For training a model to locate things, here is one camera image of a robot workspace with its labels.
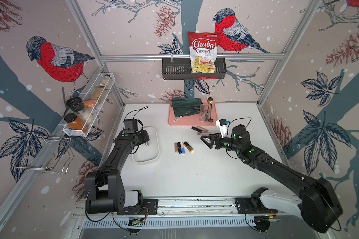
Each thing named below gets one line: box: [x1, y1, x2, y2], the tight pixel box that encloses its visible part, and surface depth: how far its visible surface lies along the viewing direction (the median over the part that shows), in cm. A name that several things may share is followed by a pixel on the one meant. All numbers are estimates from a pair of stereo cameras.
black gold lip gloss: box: [191, 125, 209, 133], surface depth 106 cm
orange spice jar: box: [63, 112, 88, 133], surface depth 63 cm
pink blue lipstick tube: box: [180, 142, 185, 154], surface depth 97 cm
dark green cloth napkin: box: [171, 97, 203, 118], surface depth 121 cm
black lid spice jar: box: [65, 97, 94, 124], surface depth 65 cm
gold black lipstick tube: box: [183, 140, 194, 153], surface depth 96 cm
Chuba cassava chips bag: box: [187, 31, 219, 74], surface depth 85 cm
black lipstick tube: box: [177, 141, 182, 154], surface depth 96 cm
